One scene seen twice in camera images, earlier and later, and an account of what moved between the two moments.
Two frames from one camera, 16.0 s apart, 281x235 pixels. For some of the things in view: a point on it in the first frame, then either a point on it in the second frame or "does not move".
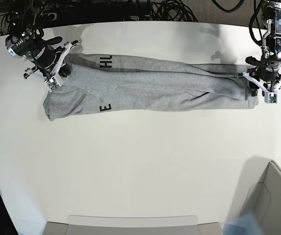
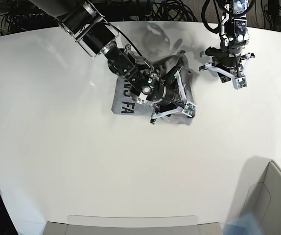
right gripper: x=260 y=76 -> x=229 y=63
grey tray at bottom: x=100 y=224 does not move
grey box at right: x=267 y=193 does not move
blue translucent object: x=247 y=224 does not move
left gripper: x=48 y=60 -> x=172 y=100
